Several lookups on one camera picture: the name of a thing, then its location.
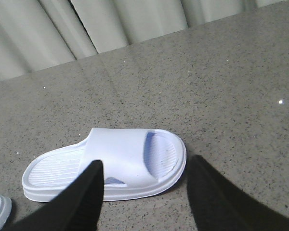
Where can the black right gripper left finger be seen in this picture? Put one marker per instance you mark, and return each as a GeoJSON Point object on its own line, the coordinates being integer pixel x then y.
{"type": "Point", "coordinates": [77, 208]}

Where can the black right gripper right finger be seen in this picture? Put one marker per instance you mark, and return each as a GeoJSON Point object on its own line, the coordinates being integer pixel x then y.
{"type": "Point", "coordinates": [219, 205]}

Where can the white pleated curtain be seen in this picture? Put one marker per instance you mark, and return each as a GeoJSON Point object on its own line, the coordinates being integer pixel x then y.
{"type": "Point", "coordinates": [38, 34]}

